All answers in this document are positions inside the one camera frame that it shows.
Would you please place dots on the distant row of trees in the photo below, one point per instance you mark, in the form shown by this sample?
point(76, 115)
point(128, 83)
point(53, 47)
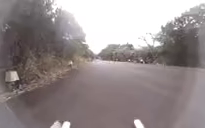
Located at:
point(123, 51)

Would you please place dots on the white roadside marker stone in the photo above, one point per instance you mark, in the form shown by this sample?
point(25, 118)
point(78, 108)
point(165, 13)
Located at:
point(12, 76)
point(141, 61)
point(70, 63)

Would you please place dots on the grey asphalt road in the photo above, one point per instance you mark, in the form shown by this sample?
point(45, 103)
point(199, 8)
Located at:
point(116, 93)

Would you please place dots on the dry grass verge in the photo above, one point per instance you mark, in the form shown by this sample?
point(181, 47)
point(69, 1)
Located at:
point(40, 73)

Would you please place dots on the robot's own part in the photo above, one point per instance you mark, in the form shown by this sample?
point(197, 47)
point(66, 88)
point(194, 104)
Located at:
point(138, 123)
point(66, 124)

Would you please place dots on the group of trees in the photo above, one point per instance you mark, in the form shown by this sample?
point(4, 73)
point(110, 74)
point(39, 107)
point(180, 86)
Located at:
point(186, 40)
point(33, 30)

